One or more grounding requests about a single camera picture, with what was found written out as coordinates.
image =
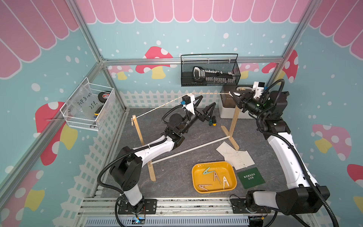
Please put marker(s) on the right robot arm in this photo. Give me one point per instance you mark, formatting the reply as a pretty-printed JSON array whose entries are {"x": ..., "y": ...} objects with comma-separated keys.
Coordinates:
[{"x": 304, "y": 194}]

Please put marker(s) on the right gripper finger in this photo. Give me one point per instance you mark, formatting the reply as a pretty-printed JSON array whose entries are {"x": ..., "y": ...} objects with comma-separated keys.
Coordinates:
[
  {"x": 245, "y": 90},
  {"x": 240, "y": 100}
]

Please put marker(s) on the postcard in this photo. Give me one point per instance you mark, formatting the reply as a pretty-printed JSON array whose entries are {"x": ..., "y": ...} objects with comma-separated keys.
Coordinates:
[
  {"x": 242, "y": 159},
  {"x": 250, "y": 178},
  {"x": 228, "y": 152}
]

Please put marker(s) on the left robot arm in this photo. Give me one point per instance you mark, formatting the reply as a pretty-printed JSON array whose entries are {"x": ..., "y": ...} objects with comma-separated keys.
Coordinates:
[{"x": 123, "y": 173}]

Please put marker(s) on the clear wire wall basket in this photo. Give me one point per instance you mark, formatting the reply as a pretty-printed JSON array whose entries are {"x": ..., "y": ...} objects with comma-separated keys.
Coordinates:
[{"x": 78, "y": 111}]

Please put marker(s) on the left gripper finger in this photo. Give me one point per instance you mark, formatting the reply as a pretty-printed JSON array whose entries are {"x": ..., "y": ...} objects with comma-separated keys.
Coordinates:
[
  {"x": 197, "y": 101},
  {"x": 208, "y": 112}
]

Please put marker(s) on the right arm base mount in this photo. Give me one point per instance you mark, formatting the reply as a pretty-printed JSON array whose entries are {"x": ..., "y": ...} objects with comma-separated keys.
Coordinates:
[{"x": 239, "y": 206}]

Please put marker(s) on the black tape roll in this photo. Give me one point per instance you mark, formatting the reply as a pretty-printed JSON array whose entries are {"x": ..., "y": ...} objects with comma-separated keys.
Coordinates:
[{"x": 103, "y": 97}]

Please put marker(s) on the yellow black utility knife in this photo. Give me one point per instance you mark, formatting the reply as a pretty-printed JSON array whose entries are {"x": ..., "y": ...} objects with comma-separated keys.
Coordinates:
[{"x": 97, "y": 112}]

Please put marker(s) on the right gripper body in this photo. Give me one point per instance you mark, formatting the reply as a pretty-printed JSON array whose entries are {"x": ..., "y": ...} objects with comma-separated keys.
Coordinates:
[{"x": 253, "y": 106}]

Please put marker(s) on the wooden clothesline rack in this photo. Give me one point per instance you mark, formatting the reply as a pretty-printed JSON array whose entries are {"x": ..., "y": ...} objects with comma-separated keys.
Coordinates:
[{"x": 168, "y": 142}]

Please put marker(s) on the black mesh wall basket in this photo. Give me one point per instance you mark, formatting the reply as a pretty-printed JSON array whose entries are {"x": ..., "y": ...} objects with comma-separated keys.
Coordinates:
[{"x": 220, "y": 62}]

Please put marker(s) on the brown white toolbox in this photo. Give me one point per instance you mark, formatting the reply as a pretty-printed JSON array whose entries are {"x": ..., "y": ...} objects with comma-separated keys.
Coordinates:
[{"x": 226, "y": 104}]

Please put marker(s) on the white clothespin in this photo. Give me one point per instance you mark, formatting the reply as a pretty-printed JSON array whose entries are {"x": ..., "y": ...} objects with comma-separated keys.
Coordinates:
[{"x": 225, "y": 182}]

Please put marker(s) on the green yellow screwdriver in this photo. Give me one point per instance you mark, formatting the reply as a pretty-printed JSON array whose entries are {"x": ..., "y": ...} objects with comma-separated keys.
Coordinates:
[{"x": 212, "y": 121}]

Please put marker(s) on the black white tool in basket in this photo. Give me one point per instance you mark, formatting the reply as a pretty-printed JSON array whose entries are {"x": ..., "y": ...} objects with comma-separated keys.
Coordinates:
[{"x": 202, "y": 75}]

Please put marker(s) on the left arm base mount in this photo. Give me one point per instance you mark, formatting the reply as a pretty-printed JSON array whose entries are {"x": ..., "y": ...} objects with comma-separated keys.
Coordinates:
[{"x": 145, "y": 206}]

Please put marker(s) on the yellow plastic tray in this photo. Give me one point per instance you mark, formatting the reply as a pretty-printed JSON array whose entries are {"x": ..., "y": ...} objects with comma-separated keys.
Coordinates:
[{"x": 222, "y": 168}]

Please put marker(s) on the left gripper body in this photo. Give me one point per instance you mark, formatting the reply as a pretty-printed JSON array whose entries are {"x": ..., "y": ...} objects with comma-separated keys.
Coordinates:
[{"x": 189, "y": 120}]

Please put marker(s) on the green clothespin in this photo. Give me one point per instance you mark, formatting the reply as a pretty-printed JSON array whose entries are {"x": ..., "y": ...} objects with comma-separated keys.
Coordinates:
[{"x": 207, "y": 171}]

